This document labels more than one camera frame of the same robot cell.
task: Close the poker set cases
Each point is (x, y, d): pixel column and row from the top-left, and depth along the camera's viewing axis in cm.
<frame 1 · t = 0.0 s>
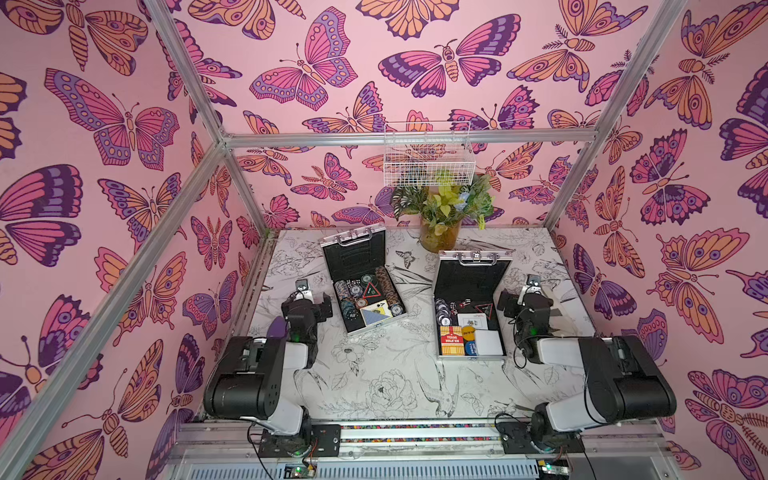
left hand: (311, 293, 94), fingers open
right hand: (524, 291, 93), fingers open
left aluminium poker case: (352, 258, 95), point 15 cm above the table
potted green plant: (443, 210, 96), point 24 cm above the table
purple egg-shaped object: (273, 326, 96), on the table
yellow blue card deck: (376, 312, 96), point 3 cm above the table
orange playing card box: (452, 340, 89), point 4 cm above the table
white card box: (488, 343, 90), point 2 cm above the table
black orange chip stack: (393, 301, 97), point 4 cm above the table

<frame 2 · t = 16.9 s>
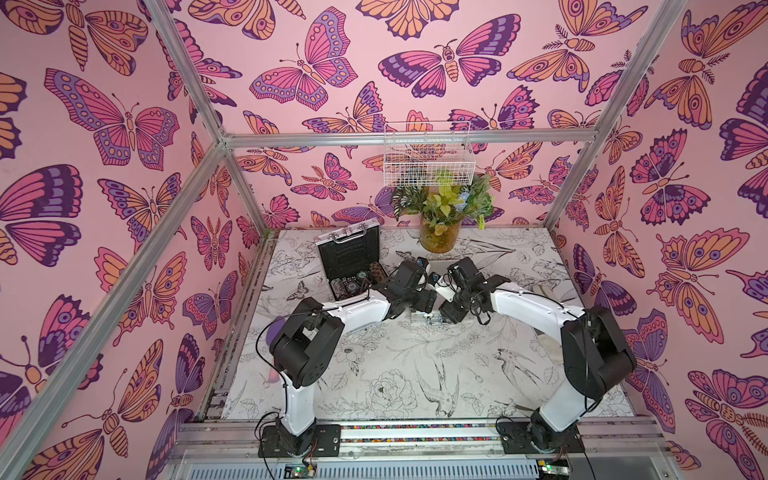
left hand: (430, 293, 93), fingers open
right hand: (452, 301, 93), fingers open
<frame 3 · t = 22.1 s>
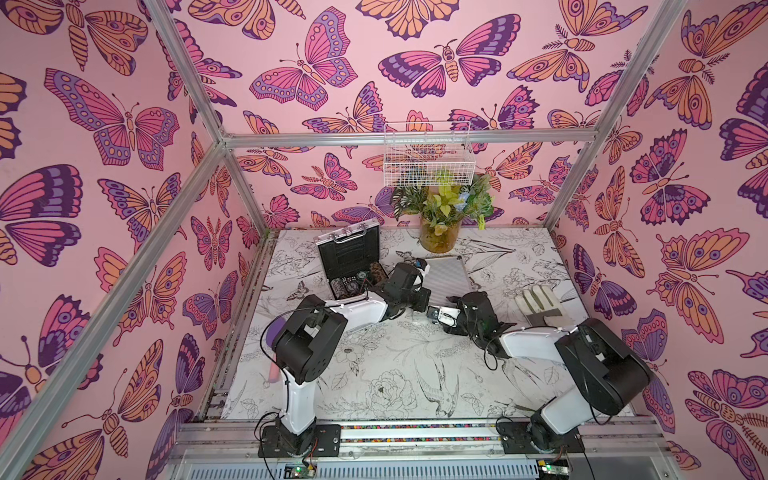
left hand: (432, 297, 94), fingers closed
right hand: (452, 300, 94), fingers open
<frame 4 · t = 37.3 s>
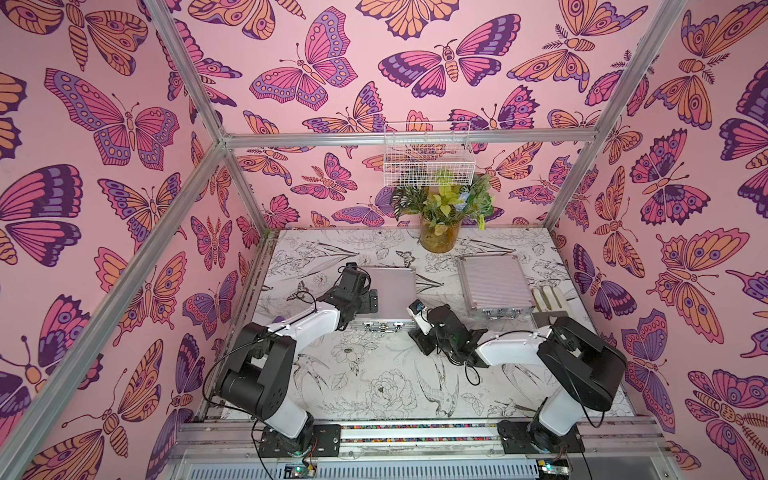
left hand: (364, 295, 94), fingers open
right hand: (416, 325, 91), fingers open
left aluminium poker case: (396, 287, 102), point 3 cm above the table
